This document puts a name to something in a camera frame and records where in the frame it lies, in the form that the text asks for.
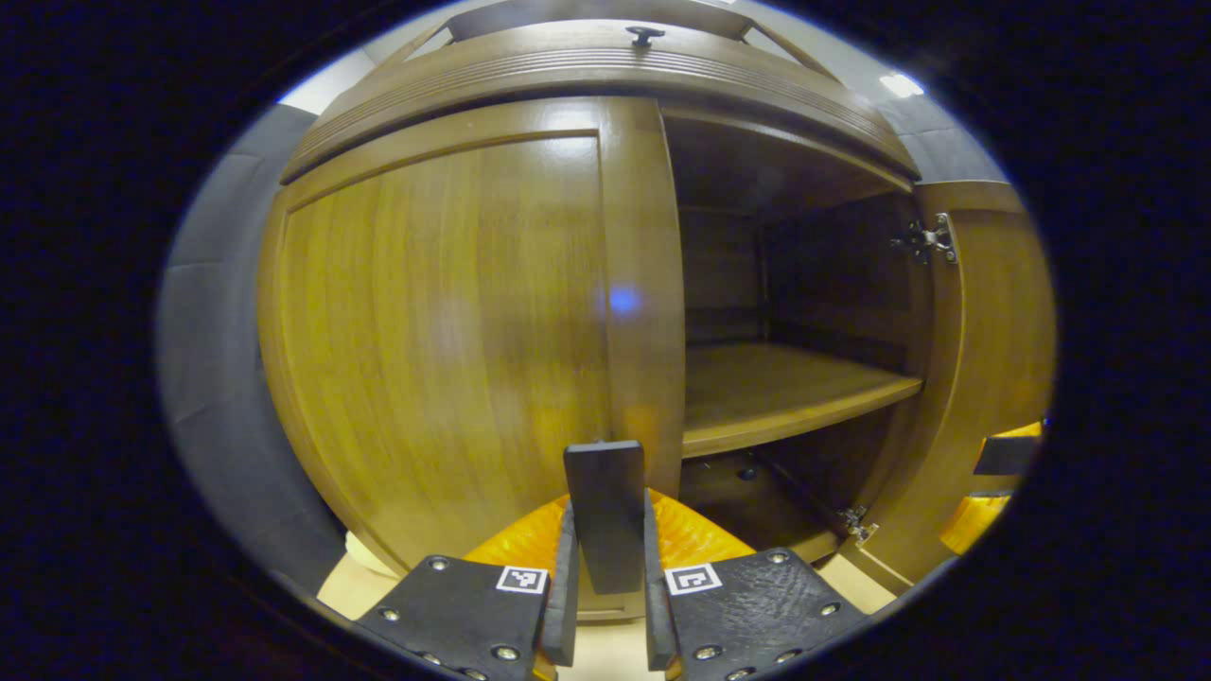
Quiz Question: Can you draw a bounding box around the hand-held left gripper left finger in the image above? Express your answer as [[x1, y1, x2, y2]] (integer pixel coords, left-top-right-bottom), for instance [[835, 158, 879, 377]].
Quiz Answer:
[[355, 492, 580, 681]]

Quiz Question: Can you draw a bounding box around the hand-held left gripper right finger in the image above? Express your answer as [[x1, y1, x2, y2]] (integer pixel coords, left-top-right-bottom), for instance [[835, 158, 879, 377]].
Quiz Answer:
[[643, 487, 869, 681]]

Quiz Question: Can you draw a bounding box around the black door handle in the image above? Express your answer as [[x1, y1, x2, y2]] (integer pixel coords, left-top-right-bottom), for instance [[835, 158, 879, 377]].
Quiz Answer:
[[564, 440, 647, 595]]

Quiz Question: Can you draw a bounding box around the wooden shoe cabinet door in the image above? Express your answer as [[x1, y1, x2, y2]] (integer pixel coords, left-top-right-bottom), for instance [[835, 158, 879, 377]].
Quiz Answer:
[[856, 180, 1058, 597], [257, 95, 687, 620]]

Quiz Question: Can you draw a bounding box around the wooden double-door shoe cabinet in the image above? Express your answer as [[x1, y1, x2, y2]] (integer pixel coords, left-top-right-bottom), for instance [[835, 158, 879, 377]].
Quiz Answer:
[[255, 0, 1058, 625]]

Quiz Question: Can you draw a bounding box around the metal door hinge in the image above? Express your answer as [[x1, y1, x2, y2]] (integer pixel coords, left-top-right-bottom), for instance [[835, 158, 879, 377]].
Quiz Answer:
[[889, 213, 958, 266], [837, 506, 881, 545]]

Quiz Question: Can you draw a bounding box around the wooden cabinet drawer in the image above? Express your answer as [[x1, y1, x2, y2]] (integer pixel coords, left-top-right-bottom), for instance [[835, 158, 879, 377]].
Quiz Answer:
[[279, 19, 921, 185]]

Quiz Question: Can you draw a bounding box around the cream fluffy ball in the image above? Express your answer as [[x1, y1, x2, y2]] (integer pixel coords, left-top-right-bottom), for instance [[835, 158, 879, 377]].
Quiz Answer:
[[342, 530, 403, 580]]

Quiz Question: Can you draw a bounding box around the wooden inner shelf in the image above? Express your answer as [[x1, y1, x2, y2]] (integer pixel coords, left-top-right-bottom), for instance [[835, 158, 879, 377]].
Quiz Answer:
[[681, 340, 923, 460]]

